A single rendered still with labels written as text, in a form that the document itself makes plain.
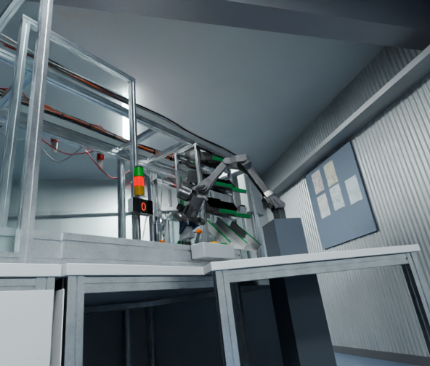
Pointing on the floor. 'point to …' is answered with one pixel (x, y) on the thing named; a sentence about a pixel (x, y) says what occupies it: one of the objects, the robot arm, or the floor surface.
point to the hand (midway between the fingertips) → (185, 228)
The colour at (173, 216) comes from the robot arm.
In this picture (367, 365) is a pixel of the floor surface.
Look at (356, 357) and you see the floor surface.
